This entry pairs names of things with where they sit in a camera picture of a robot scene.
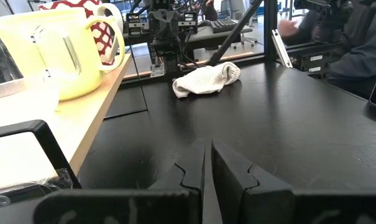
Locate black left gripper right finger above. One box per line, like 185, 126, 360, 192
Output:
211, 139, 376, 224

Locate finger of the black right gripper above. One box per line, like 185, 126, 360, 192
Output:
150, 11, 165, 41
164, 11, 180, 41

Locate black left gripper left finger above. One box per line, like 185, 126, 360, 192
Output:
34, 139, 207, 224

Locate red white patterned mug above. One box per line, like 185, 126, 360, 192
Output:
38, 0, 124, 66

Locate large yellow mug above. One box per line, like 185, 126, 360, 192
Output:
0, 7, 126, 102

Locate small clear glass mug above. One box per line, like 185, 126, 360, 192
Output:
0, 23, 83, 113

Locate person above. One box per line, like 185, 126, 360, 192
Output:
277, 0, 376, 100
204, 0, 218, 21

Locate black keyboard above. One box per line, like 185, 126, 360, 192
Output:
211, 18, 238, 34

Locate white waffle cloth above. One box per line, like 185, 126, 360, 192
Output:
172, 61, 242, 99

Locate grey office chair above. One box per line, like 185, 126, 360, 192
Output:
220, 0, 259, 49

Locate black desk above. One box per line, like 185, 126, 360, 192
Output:
122, 23, 254, 50

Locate person's hand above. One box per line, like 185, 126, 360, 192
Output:
277, 19, 300, 38

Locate clear plastic wrap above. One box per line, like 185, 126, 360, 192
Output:
0, 167, 73, 200

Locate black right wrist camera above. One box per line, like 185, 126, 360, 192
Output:
150, 0, 172, 12

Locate black aluminium table frame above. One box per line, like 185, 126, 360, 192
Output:
122, 0, 344, 82

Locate silver metal bracket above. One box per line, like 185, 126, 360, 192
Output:
270, 29, 293, 68

